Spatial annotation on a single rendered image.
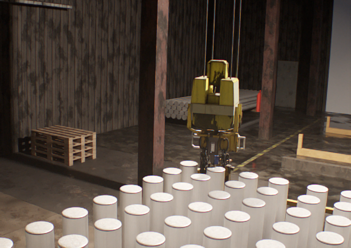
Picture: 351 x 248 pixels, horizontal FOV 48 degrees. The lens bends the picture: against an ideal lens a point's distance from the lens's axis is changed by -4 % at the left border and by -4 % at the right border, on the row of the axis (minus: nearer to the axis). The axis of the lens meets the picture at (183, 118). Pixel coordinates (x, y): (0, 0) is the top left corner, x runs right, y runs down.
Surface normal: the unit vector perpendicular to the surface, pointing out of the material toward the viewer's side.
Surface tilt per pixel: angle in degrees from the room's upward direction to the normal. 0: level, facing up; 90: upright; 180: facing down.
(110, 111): 90
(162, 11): 90
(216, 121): 90
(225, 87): 90
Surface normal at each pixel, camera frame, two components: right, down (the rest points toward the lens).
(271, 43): -0.51, 0.12
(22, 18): 0.86, 0.12
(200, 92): -0.25, 0.15
